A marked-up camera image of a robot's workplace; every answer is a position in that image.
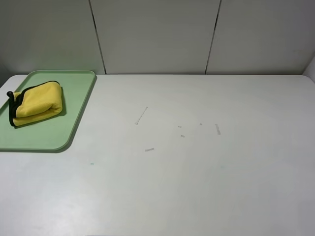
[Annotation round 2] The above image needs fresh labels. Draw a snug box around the yellow microfiber towel black trim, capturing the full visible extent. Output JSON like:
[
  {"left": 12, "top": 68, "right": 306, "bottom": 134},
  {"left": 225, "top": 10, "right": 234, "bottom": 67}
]
[{"left": 6, "top": 81, "right": 63, "bottom": 127}]

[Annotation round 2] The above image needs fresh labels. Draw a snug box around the light green plastic tray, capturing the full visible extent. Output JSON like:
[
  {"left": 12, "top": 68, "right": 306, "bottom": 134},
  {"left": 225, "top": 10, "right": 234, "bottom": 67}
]
[{"left": 0, "top": 71, "right": 96, "bottom": 152}]

